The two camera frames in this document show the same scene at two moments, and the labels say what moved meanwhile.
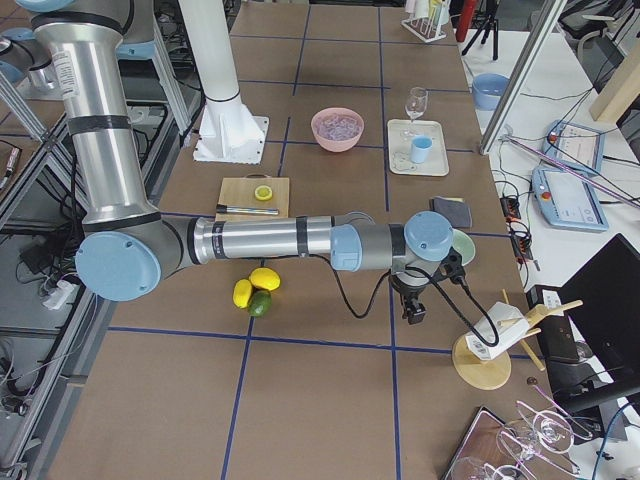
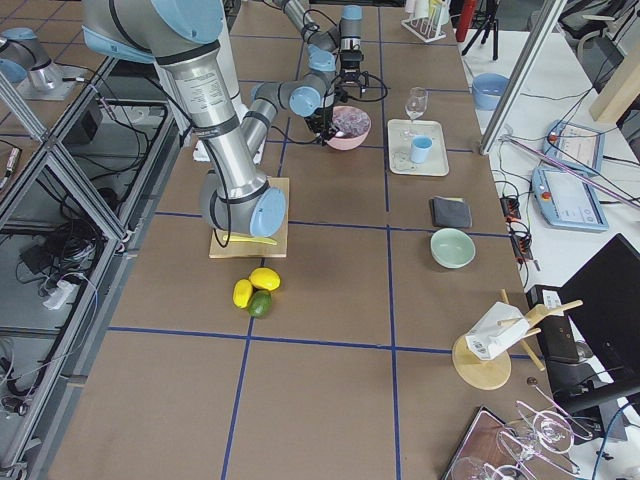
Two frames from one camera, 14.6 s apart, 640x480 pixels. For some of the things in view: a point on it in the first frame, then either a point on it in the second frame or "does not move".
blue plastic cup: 420,148 does not move
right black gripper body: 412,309 -> 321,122
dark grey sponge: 456,210 does not move
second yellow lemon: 242,291 does not move
